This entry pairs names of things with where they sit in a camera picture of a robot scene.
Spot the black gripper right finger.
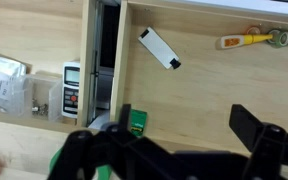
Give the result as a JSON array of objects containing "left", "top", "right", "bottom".
[{"left": 229, "top": 103, "right": 288, "bottom": 180}]

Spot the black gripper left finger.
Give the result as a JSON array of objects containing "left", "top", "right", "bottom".
[{"left": 47, "top": 103, "right": 172, "bottom": 180}]

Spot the wooden drawer with white front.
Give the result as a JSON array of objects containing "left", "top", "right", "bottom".
[
  {"left": 109, "top": 0, "right": 288, "bottom": 158},
  {"left": 0, "top": 0, "right": 98, "bottom": 134}
]

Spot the white yellow orange handheld tool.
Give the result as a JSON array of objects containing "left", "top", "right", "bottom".
[{"left": 219, "top": 33, "right": 274, "bottom": 50}]

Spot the green packet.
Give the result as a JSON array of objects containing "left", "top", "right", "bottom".
[{"left": 129, "top": 109, "right": 148, "bottom": 138}]

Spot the white digital gauge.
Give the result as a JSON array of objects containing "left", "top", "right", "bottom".
[{"left": 62, "top": 61, "right": 82, "bottom": 119}]

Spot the clear plastic screw box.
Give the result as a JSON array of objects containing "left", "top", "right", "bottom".
[{"left": 18, "top": 73, "right": 63, "bottom": 123}]

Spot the green and white tape roll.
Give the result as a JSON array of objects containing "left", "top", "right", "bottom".
[{"left": 267, "top": 29, "right": 288, "bottom": 49}]

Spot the silver plastic bag with label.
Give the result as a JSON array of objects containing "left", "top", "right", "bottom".
[{"left": 0, "top": 49, "right": 28, "bottom": 114}]

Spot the white strip with black ends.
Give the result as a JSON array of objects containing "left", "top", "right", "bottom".
[{"left": 137, "top": 26, "right": 182, "bottom": 70}]

